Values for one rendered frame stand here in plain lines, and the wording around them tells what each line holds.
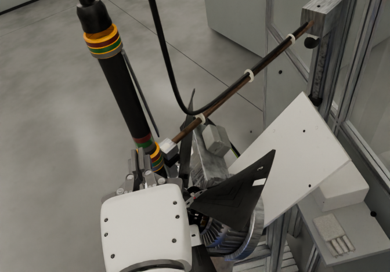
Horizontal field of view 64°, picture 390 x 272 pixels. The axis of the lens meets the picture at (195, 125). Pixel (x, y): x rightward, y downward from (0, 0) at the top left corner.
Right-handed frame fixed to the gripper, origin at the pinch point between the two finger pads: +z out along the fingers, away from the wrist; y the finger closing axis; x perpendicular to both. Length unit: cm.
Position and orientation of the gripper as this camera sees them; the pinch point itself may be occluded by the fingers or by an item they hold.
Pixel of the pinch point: (140, 164)
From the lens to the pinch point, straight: 44.9
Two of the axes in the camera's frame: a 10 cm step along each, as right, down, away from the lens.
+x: -1.4, -6.7, -7.3
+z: -1.9, -7.0, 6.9
